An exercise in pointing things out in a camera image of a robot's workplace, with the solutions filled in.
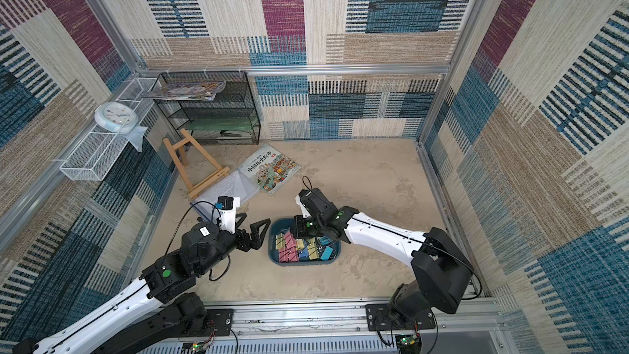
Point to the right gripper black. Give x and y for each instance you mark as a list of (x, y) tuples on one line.
[(302, 226)]

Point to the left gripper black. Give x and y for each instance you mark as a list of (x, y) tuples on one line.
[(255, 239)]

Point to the pink binder clip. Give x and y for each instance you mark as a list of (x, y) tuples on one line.
[(290, 241), (293, 255), (284, 255)]

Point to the yellow binder clip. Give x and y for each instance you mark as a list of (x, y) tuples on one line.
[(311, 245), (314, 255), (280, 241)]

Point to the yellow binder clip top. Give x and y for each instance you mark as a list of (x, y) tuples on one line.
[(311, 245)]

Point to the teal binder clip lone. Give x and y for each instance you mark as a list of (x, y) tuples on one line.
[(327, 254)]

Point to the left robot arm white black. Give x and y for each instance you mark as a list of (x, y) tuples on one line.
[(158, 304)]

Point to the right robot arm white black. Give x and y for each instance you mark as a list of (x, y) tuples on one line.
[(441, 271)]

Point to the teal plastic storage box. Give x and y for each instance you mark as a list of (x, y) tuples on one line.
[(284, 225)]

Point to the clear mesh document pouch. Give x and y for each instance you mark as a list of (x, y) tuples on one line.
[(235, 185)]

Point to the colourful Chinese history picture book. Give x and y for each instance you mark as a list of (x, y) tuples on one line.
[(269, 169)]

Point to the wooden tabletop easel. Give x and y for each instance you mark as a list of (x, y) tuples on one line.
[(196, 167)]

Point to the black stapler on shelf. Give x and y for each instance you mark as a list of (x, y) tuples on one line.
[(235, 134)]

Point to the black mesh shelf rack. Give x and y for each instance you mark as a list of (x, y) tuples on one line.
[(234, 108)]

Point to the magazine on rack top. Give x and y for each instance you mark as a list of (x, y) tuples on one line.
[(206, 91)]

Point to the white round clock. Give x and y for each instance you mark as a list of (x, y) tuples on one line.
[(116, 117)]

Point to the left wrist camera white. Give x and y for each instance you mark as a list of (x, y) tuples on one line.
[(227, 207)]

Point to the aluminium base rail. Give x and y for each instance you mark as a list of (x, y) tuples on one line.
[(310, 326)]

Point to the white wire wall basket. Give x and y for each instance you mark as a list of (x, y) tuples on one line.
[(95, 154)]

